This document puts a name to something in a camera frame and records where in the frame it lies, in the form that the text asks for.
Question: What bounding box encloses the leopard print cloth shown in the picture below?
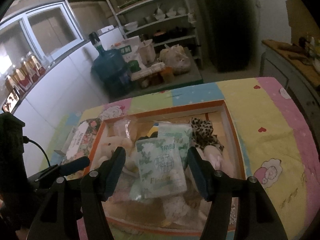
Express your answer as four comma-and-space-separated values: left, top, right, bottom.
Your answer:
189, 118, 225, 153

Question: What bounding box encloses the green floral tissue pack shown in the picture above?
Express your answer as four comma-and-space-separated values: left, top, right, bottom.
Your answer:
136, 138, 187, 198

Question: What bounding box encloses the clear plastic packet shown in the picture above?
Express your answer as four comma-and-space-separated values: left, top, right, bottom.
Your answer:
113, 118, 138, 142

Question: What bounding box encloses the yellow white snack pouch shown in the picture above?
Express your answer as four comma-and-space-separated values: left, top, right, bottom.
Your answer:
146, 122, 159, 138

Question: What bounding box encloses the beige teddy bear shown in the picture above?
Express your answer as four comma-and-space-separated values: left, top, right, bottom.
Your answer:
91, 136, 133, 169

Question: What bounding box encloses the colourful cartoon bed sheet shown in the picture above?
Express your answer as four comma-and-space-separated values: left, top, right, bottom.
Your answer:
41, 76, 320, 240

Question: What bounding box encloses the floral tissue box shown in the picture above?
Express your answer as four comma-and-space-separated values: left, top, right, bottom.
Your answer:
52, 118, 102, 164

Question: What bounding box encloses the smartphone on window sill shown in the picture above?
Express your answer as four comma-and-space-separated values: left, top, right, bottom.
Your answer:
2, 88, 20, 113

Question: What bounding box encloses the orange rimmed cardboard tray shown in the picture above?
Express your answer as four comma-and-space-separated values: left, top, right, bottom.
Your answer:
83, 100, 247, 237

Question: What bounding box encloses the grey kitchen counter cabinet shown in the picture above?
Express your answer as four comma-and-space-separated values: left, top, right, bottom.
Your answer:
260, 39, 320, 120

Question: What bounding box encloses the blue water jug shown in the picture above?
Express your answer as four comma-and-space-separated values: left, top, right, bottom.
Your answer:
89, 32, 132, 99

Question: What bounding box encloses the low green table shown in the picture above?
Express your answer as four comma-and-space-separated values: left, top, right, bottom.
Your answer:
109, 48, 203, 102

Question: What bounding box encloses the plastic bag of food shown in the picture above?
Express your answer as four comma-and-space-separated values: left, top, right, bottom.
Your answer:
159, 45, 191, 75

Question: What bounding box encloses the black refrigerator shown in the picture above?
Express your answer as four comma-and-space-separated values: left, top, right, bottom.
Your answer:
197, 0, 253, 73

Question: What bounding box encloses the grey metal shelf rack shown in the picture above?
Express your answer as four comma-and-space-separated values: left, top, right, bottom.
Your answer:
106, 0, 203, 67

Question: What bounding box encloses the black cable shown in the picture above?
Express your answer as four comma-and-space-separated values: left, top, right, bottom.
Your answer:
22, 135, 52, 168

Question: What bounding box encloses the brown cardboard wall sheet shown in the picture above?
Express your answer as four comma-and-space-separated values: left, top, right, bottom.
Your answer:
286, 0, 319, 44

